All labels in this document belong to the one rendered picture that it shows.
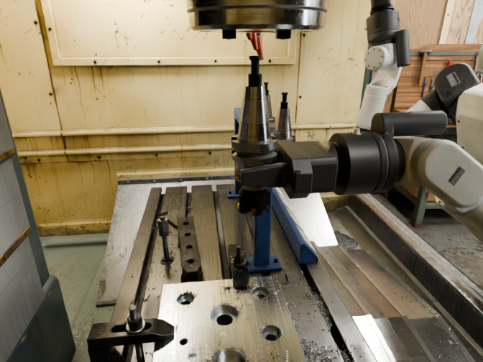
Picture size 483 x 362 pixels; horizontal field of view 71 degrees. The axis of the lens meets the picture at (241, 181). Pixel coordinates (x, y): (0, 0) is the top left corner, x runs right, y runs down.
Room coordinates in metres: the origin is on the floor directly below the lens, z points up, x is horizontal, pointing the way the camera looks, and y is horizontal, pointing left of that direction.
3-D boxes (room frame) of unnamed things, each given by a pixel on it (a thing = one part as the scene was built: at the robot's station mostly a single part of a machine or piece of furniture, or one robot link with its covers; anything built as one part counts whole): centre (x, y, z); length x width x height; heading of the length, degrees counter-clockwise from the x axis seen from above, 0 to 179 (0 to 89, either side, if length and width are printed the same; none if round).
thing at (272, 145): (0.43, -0.02, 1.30); 0.06 x 0.06 x 0.03
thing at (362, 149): (0.45, -0.12, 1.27); 0.13 x 0.12 x 0.10; 7
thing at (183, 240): (0.74, 0.14, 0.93); 0.26 x 0.05 x 0.06; 12
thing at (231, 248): (0.59, 0.01, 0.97); 0.13 x 0.03 x 0.15; 7
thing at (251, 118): (0.43, -0.02, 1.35); 0.04 x 0.04 x 0.07
